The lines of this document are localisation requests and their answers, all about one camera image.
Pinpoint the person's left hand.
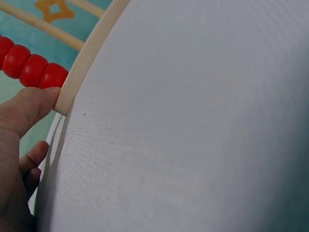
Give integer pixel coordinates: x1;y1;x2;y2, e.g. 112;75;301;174
0;87;61;232

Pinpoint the wooden abacus frame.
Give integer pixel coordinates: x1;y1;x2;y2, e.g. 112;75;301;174
0;0;132;115

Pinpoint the red abacus bead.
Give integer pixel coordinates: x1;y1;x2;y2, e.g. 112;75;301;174
19;54;49;87
38;62;70;90
0;35;15;72
2;44;31;79

